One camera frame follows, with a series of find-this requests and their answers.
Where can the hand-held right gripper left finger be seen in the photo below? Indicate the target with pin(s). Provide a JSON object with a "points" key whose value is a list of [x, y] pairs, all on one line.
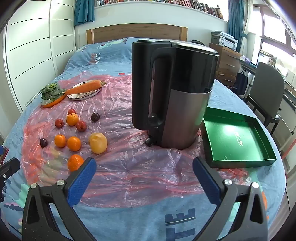
{"points": [[81, 183]]}

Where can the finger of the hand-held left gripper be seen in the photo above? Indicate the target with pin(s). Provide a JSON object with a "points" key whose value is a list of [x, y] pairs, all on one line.
{"points": [[10, 165]]}

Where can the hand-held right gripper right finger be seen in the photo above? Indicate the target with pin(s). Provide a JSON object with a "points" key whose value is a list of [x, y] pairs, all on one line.
{"points": [[208, 183]]}

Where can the dark purple plum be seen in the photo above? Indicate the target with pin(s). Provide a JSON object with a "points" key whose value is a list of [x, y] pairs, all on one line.
{"points": [[43, 142], [95, 117]]}

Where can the yellow apple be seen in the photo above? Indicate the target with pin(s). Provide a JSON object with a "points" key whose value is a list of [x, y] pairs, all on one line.
{"points": [[98, 143]]}

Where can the green box tray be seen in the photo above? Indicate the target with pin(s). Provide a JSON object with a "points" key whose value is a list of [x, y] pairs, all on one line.
{"points": [[231, 139]]}

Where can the small red plum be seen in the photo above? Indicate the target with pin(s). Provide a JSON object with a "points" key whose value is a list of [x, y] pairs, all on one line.
{"points": [[59, 123], [81, 125], [71, 111]]}

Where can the pink plastic sheet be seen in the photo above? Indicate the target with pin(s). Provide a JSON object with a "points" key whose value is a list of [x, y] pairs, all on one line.
{"points": [[138, 166]]}

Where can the black and silver electric kettle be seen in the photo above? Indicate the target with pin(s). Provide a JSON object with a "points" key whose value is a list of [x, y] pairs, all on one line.
{"points": [[185, 115]]}

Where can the orange plate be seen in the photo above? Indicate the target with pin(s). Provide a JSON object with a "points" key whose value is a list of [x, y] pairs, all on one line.
{"points": [[55, 102]]}

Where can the green bok choy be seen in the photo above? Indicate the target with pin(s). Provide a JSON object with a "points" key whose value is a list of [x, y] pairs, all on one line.
{"points": [[52, 91]]}

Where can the white patterned plate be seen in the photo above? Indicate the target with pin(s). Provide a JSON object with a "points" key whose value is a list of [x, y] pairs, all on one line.
{"points": [[81, 96]]}

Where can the orange carrot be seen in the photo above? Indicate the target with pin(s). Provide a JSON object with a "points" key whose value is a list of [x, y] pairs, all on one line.
{"points": [[85, 87]]}

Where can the black bag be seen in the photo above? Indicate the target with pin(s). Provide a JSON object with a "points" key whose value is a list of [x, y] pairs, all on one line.
{"points": [[240, 83]]}

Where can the grey chair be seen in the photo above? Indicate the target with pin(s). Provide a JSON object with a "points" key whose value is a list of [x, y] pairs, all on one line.
{"points": [[266, 83]]}

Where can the wooden dresser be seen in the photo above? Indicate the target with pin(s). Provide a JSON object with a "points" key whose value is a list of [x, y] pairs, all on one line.
{"points": [[227, 62]]}

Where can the glass desk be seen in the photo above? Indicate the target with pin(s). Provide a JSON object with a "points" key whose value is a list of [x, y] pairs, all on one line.
{"points": [[248, 62]]}

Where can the white printer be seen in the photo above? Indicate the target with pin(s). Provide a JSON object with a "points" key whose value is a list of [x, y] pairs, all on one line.
{"points": [[225, 40]]}

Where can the wooden headboard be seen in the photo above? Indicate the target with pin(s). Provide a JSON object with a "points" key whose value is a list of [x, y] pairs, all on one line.
{"points": [[138, 31]]}

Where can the teal curtain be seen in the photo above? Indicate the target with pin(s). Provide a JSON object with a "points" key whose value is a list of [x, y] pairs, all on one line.
{"points": [[85, 10], [237, 18]]}

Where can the window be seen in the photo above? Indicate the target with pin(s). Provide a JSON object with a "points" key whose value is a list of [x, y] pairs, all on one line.
{"points": [[272, 27]]}

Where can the row of books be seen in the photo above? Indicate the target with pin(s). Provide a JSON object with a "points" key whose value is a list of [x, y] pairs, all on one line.
{"points": [[196, 4]]}

